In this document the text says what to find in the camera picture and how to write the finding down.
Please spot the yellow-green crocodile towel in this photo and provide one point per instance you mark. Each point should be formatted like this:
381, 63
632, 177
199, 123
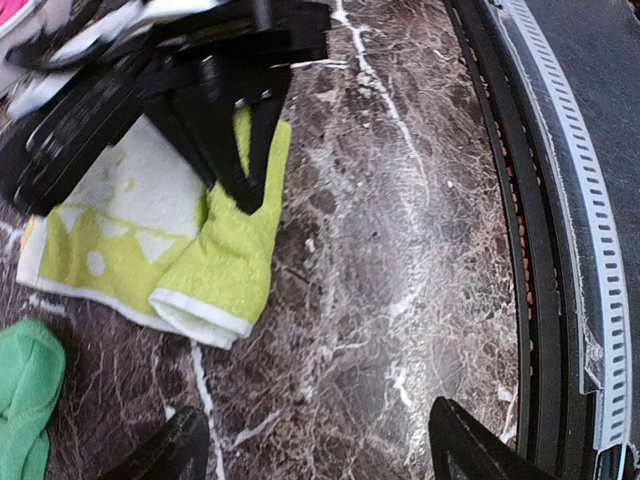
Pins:
141, 234

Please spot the white slotted cable duct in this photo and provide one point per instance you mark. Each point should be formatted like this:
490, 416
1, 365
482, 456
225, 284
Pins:
594, 247

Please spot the green towel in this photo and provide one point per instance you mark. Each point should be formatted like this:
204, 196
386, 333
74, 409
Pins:
33, 364

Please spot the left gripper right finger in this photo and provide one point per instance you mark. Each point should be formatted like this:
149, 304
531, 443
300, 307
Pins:
463, 448

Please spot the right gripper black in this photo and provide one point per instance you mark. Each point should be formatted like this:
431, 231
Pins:
238, 52

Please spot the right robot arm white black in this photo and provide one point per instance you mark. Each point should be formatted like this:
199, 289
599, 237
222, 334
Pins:
211, 76

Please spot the pink rolled towel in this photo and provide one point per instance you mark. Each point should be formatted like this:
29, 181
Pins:
13, 11

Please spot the white plastic basin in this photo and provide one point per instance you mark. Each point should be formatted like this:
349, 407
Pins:
11, 34

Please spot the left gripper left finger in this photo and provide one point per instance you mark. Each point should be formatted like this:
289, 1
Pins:
178, 450

